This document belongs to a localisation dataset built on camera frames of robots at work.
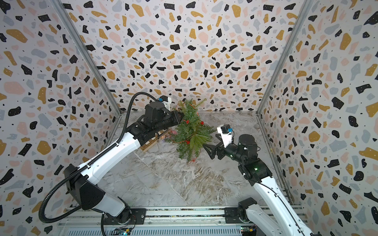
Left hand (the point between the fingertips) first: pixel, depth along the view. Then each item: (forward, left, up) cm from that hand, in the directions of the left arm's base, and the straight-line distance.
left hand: (186, 113), depth 72 cm
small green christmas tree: (-8, -2, -7) cm, 11 cm away
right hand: (-13, -11, -5) cm, 18 cm away
